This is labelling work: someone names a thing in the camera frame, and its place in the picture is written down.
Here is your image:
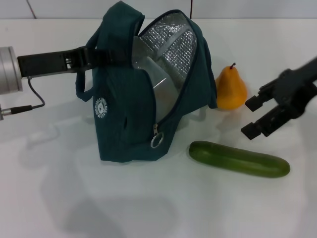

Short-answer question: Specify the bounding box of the grey left arm cable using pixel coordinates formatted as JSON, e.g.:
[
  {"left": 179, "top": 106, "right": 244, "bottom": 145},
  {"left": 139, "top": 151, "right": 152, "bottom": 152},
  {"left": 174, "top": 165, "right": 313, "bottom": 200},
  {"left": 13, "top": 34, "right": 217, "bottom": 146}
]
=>
[{"left": 2, "top": 76, "right": 47, "bottom": 116}]

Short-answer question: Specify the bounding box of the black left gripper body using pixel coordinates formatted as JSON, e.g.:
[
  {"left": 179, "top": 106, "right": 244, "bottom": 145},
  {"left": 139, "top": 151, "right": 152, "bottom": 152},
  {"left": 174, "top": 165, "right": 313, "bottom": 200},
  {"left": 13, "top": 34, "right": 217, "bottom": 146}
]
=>
[{"left": 17, "top": 47, "right": 96, "bottom": 80}]

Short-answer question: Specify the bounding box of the green cucumber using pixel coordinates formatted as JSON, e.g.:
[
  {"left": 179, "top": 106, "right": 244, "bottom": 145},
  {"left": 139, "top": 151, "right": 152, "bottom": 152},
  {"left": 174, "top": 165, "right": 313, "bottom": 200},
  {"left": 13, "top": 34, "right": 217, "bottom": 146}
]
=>
[{"left": 189, "top": 140, "right": 291, "bottom": 179}]

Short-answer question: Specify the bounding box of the dark teal insulated lunch bag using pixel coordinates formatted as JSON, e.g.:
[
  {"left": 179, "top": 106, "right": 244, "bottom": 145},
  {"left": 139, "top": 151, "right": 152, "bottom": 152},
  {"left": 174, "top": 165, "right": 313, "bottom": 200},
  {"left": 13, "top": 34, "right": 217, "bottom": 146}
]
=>
[{"left": 75, "top": 1, "right": 217, "bottom": 163}]

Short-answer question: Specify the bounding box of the yellow orange pear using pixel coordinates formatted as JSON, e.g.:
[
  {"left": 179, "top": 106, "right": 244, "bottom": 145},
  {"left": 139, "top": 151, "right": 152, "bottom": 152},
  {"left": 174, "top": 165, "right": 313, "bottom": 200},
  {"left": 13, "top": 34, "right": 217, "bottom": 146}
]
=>
[{"left": 214, "top": 62, "right": 248, "bottom": 111}]

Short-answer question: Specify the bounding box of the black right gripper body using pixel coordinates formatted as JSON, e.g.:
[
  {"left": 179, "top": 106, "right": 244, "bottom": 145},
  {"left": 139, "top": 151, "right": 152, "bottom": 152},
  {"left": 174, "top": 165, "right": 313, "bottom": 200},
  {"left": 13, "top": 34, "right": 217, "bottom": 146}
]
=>
[{"left": 259, "top": 56, "right": 317, "bottom": 118}]

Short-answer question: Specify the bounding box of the clear container with blue-rimmed lid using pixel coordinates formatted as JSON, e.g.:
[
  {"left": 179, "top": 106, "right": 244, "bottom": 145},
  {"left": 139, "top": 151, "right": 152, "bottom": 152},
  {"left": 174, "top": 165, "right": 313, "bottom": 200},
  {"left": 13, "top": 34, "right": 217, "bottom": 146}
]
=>
[{"left": 132, "top": 56, "right": 179, "bottom": 119}]

